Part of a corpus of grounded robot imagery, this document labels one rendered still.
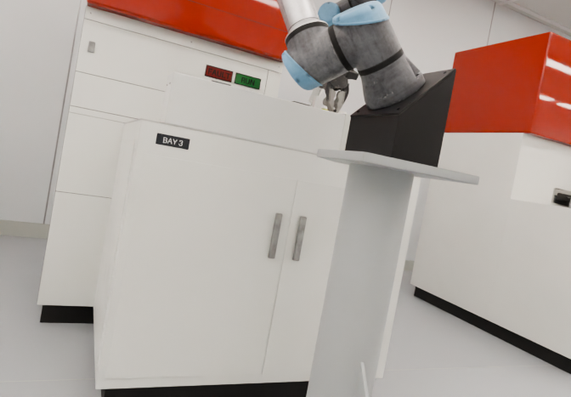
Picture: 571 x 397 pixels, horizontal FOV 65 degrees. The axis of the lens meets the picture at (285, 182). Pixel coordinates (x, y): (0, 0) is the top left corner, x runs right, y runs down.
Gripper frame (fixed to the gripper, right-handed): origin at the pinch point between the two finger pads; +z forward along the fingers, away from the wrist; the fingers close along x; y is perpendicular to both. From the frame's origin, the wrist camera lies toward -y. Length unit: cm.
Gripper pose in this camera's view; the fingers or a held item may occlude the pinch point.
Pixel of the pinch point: (334, 111)
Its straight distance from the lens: 159.2
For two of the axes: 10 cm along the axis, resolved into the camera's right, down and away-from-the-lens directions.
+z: -1.3, 9.9, 0.4
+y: -4.1, -0.9, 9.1
